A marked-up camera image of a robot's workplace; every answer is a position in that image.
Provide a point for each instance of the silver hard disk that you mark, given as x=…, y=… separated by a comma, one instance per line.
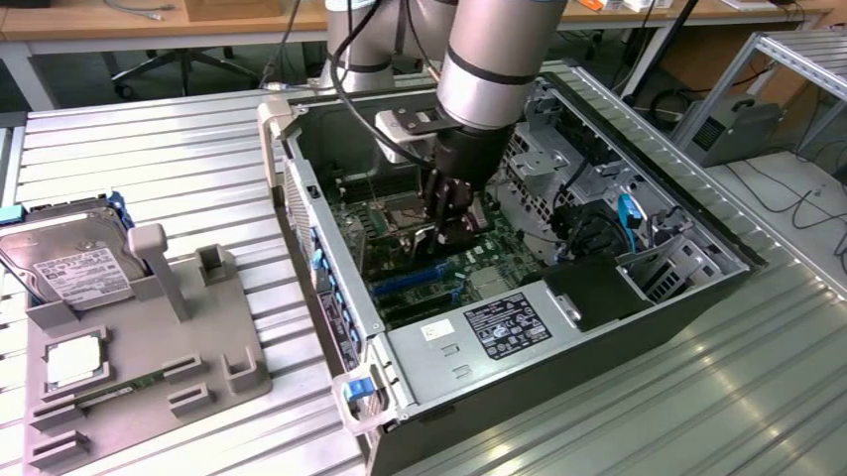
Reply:
x=59, y=258

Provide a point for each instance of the blue disk caddy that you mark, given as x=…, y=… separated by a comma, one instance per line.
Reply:
x=119, y=208

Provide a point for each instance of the silver chipset heatsink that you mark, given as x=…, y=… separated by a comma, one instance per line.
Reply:
x=491, y=283

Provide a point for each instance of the silver perforated disk bay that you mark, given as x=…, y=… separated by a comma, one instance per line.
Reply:
x=669, y=277

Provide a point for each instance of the CPU socket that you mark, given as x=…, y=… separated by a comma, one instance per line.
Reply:
x=402, y=214

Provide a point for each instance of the grey power supply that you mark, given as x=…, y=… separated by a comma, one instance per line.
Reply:
x=450, y=367

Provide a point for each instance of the black office chair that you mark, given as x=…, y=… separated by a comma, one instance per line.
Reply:
x=189, y=64

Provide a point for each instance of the small white box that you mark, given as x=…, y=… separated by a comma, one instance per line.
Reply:
x=635, y=5

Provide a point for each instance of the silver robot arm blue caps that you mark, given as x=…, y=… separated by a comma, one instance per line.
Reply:
x=490, y=64

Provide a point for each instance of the black plastic cover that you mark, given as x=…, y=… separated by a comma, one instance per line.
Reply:
x=589, y=292

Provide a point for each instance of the grey computer tower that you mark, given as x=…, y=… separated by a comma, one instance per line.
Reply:
x=741, y=129

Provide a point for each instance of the blue case latch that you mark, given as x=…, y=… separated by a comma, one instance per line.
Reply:
x=358, y=389

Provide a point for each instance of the aluminium profile frame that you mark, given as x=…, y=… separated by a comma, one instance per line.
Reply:
x=794, y=49

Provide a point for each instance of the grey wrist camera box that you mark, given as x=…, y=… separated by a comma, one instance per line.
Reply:
x=397, y=144

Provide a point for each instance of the green RAM stick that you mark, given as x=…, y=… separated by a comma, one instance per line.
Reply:
x=122, y=388

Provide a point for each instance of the open black PC case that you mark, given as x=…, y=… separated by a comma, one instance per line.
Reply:
x=595, y=396

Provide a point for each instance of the silver CPU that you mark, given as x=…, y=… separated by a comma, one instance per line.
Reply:
x=72, y=359

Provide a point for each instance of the grey plastic parts rack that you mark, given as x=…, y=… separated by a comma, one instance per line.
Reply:
x=146, y=347

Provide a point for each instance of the silver metal drive bracket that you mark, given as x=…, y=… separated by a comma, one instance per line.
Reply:
x=537, y=163

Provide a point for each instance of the wooden desk white legs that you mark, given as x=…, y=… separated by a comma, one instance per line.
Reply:
x=66, y=27

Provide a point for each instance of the small orange box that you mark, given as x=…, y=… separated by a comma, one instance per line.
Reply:
x=591, y=4

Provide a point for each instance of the green motherboard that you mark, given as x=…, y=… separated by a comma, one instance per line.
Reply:
x=490, y=253

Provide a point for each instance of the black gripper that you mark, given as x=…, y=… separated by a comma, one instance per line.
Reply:
x=473, y=154

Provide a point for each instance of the blue expansion slot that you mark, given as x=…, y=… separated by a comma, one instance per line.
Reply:
x=410, y=277

